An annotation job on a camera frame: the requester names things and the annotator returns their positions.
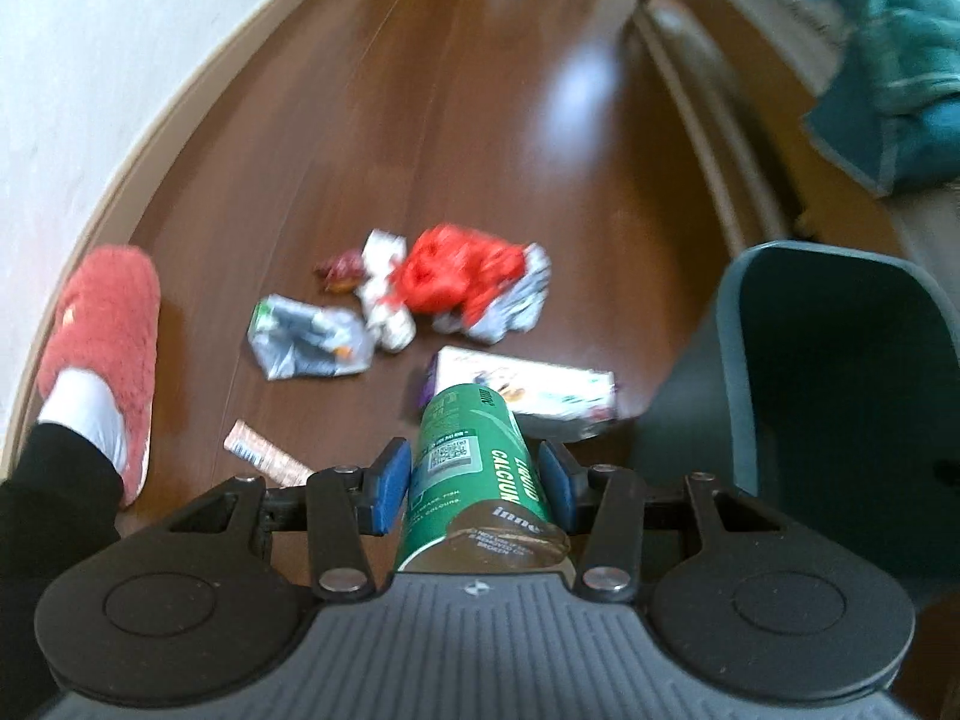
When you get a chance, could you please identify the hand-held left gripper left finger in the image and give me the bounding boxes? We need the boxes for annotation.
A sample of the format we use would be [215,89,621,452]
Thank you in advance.
[160,436,412,602]

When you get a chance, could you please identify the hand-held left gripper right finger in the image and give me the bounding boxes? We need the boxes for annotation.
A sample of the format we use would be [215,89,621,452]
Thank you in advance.
[536,438,788,602]

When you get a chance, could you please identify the green supplement bottle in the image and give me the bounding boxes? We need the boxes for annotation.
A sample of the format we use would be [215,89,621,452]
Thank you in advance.
[395,382,578,587]

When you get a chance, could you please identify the silver packet with green print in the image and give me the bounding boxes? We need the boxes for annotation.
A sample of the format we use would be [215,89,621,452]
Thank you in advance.
[249,294,374,381]

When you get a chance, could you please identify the grey patterned wrapper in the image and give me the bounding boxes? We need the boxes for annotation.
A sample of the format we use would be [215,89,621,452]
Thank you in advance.
[431,244,552,346]

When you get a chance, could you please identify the red plastic bag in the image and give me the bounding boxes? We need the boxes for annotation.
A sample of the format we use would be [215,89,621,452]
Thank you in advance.
[395,223,530,323]

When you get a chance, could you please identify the teal plastic trash bin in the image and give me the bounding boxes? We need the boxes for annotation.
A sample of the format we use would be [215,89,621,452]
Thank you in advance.
[634,240,960,616]

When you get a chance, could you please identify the white and purple carton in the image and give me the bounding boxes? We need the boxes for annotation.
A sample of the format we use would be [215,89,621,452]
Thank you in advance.
[418,346,620,440]

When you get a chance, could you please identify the pink striped stick wrapper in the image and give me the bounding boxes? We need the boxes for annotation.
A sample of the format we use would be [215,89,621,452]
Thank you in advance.
[225,420,314,487]

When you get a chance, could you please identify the white and red wrapper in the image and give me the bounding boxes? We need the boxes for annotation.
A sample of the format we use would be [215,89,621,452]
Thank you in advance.
[356,229,417,352]

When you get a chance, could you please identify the small dark red wrapper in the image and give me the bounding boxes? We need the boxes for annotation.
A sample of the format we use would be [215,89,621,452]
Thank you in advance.
[313,249,366,293]

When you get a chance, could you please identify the white sock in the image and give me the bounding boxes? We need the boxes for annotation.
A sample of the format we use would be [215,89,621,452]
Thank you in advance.
[37,373,128,477]

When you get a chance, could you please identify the pink fluffy slipper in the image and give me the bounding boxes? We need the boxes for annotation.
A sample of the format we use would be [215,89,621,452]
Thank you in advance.
[34,244,162,507]

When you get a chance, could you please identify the black trouser leg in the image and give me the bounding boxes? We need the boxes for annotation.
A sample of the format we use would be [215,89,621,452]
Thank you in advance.
[0,422,125,720]

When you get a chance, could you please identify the teal checked blanket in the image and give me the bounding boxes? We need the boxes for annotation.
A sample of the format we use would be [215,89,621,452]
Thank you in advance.
[757,0,960,200]

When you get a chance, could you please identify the wooden bed frame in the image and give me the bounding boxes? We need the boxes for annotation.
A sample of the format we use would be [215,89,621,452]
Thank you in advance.
[619,0,960,260]

